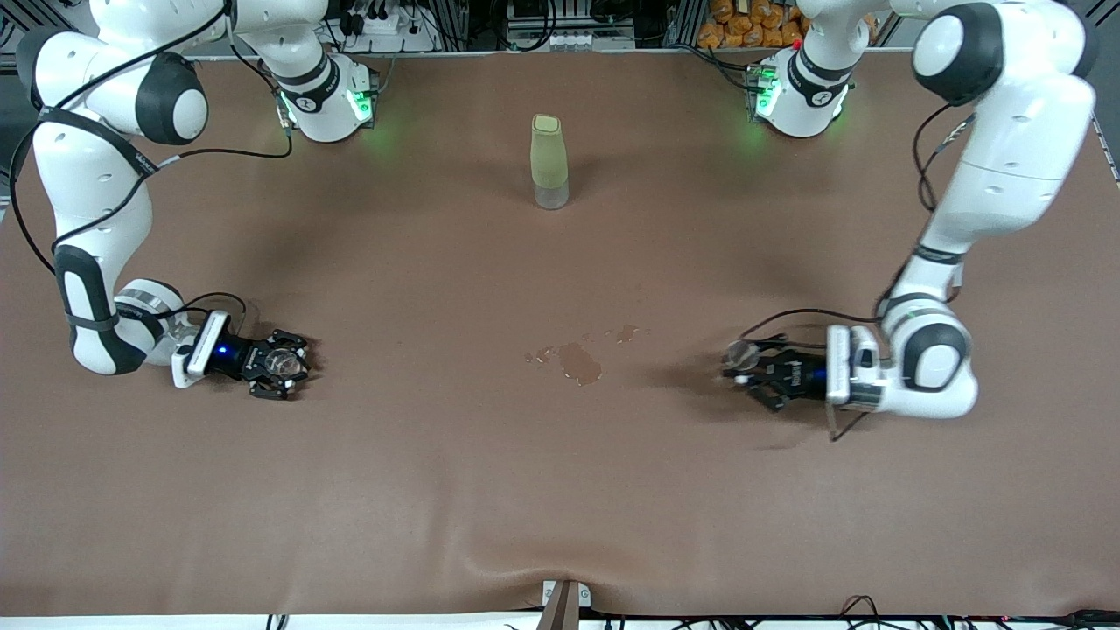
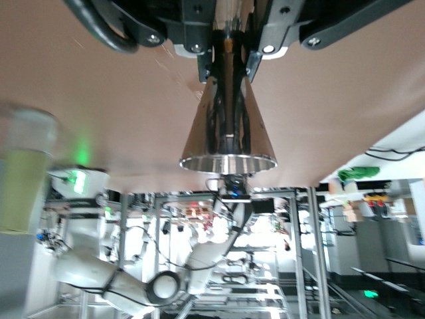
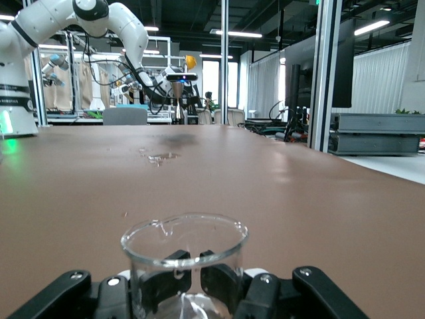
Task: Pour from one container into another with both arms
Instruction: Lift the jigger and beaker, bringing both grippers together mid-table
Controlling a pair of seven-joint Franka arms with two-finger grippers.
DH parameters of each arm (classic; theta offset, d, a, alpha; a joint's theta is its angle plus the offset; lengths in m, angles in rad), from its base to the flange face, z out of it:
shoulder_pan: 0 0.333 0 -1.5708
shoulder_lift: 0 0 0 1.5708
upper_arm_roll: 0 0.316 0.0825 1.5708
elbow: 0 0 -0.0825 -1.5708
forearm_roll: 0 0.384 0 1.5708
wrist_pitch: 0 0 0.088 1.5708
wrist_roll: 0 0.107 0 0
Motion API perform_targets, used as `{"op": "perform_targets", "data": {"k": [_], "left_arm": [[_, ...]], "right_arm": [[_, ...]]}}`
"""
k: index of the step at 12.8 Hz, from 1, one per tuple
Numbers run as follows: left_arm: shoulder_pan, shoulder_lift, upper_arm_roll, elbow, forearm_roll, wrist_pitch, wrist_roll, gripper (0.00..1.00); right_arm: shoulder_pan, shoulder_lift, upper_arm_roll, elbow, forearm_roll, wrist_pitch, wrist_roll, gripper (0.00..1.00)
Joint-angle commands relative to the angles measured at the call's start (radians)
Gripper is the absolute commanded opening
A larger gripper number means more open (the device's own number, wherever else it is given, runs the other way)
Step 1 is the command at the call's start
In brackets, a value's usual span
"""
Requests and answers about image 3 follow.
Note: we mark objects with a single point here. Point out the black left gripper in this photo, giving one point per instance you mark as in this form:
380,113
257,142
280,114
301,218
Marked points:
192,91

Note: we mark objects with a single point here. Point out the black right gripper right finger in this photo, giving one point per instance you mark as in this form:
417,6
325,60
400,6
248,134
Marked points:
265,299

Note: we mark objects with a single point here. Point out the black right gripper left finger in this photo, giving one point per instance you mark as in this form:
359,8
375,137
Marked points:
109,299

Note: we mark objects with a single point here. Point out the steel double-cone jigger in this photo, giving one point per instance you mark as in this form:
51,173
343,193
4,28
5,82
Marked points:
178,89

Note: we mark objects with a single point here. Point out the clear glass beaker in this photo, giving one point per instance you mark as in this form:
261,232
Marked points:
212,266

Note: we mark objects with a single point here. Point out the grey background robot arm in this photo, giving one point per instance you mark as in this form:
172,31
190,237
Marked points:
54,64

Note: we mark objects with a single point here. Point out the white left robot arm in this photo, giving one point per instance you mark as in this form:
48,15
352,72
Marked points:
13,83

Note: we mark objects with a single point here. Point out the yellow hard hat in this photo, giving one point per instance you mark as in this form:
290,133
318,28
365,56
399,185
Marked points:
191,61

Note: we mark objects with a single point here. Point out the beige office chair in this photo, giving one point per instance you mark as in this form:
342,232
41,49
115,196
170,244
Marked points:
230,117

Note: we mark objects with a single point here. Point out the spilled liquid puddle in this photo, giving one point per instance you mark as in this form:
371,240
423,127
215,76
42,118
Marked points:
162,156

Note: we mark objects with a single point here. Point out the grey office chair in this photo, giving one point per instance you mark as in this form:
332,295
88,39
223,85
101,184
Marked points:
124,117

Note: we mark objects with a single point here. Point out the ceiling strip light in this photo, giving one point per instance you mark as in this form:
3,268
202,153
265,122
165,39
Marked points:
239,34
372,27

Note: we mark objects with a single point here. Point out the white curtain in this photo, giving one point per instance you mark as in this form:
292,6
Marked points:
265,83
378,76

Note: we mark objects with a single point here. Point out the brown table mat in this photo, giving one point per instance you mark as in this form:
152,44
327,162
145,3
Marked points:
299,216

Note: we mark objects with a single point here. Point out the black monitor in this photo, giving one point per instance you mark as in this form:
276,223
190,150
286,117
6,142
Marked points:
299,53

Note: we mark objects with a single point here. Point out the grey metal equipment case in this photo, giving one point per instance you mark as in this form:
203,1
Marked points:
372,144
378,123

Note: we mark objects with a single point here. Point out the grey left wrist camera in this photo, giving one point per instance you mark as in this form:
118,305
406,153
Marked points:
182,77

